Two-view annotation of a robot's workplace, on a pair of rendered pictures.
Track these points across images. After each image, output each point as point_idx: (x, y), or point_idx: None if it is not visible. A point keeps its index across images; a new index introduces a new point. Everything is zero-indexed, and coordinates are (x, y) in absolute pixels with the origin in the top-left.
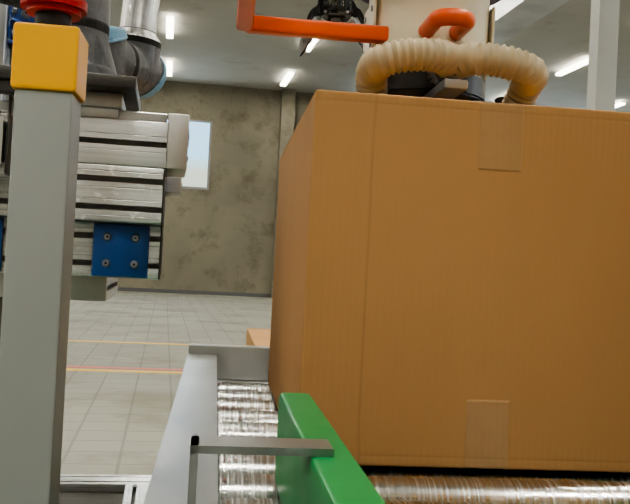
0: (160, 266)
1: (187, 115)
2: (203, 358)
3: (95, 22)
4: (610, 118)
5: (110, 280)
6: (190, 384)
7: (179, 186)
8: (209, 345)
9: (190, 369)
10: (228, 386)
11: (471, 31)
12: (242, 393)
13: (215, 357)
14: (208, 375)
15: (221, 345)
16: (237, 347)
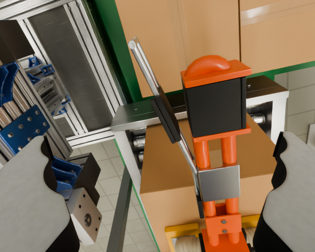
0: (95, 166)
1: (94, 243)
2: (124, 143)
3: None
4: None
5: (57, 135)
6: (139, 192)
7: None
8: (120, 131)
9: (130, 169)
10: (133, 130)
11: None
12: (142, 145)
13: (127, 138)
14: (139, 178)
15: (124, 129)
16: (131, 128)
